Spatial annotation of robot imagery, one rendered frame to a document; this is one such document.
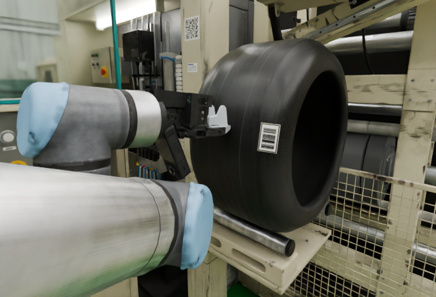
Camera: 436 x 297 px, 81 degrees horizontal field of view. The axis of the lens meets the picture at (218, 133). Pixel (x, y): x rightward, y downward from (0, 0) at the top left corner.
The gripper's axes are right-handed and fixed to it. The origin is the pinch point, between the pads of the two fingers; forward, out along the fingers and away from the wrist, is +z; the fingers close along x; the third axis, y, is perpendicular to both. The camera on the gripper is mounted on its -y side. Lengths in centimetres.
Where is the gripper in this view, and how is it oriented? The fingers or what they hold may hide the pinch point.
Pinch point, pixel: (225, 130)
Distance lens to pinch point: 57.5
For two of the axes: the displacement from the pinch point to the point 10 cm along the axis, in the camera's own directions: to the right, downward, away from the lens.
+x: -7.4, -1.3, 6.6
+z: 6.7, -0.3, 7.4
